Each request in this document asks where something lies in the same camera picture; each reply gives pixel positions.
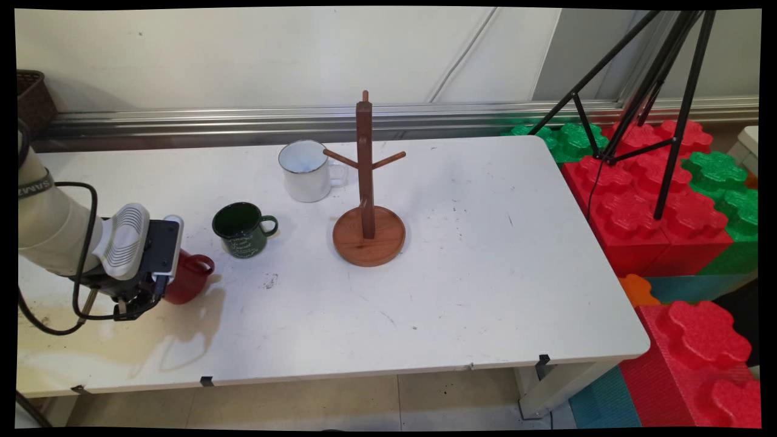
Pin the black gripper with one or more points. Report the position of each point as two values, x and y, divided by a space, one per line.
130 290

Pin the red speckled enamel mug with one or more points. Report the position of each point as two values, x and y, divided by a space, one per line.
188 282

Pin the dark green enamel mug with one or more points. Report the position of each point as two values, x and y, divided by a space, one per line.
243 241

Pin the white vented wrist cover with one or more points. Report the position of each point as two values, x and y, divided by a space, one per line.
123 240

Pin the white enamel mug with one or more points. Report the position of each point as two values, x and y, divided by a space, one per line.
303 182

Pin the dark wicker basket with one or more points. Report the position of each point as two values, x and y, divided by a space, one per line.
33 103

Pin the wooden mug tree stand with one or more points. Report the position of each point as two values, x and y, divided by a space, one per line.
367 243

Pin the white table leg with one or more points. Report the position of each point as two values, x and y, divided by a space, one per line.
558 388

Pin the green foam block, low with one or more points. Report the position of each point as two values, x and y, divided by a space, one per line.
573 141

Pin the teal foam mat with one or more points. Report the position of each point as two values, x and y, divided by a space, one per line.
604 400

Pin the orange foam piece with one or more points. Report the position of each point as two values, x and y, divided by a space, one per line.
637 290

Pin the red foam block under tripod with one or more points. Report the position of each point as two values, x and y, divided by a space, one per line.
631 218

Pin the large red foam block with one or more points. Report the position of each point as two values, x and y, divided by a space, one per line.
698 340

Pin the black tripod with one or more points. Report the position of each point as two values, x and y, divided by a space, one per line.
685 115

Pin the green foam block, tall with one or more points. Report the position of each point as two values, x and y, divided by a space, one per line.
737 206

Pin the white box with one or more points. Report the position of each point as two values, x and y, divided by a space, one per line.
749 145

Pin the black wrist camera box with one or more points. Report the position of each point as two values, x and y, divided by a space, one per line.
161 246

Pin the aluminium wall rail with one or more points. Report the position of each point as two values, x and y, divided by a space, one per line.
425 118

